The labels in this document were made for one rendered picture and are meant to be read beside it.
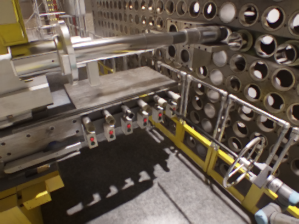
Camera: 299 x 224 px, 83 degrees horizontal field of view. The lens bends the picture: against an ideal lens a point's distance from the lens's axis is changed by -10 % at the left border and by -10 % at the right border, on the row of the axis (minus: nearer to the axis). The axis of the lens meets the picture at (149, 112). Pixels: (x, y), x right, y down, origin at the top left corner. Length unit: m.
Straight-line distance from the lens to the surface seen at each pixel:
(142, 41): 1.35
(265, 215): 1.18
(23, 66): 1.15
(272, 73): 2.36
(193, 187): 2.13
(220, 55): 2.88
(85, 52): 1.20
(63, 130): 1.63
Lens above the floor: 1.72
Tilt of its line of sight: 33 degrees down
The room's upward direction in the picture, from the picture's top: straight up
